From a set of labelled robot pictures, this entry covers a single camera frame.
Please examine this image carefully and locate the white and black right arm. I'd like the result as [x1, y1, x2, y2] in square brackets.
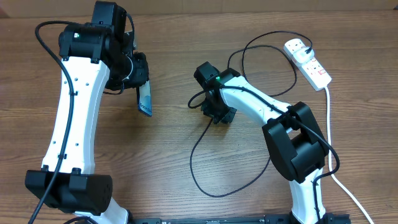
[193, 62, 331, 223]

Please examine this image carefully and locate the white charger adapter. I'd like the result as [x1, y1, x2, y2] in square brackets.
[293, 47, 315, 66]

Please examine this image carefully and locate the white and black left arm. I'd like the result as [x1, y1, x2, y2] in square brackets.
[25, 1, 152, 223]

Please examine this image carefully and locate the Samsung Galaxy smartphone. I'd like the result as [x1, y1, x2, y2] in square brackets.
[137, 80, 152, 117]

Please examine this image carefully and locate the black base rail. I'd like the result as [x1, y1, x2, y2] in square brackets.
[133, 212, 351, 224]

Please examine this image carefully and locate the white power strip cord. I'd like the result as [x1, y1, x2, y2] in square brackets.
[323, 86, 376, 224]

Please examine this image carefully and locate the white power strip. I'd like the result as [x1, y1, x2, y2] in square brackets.
[284, 39, 331, 91]

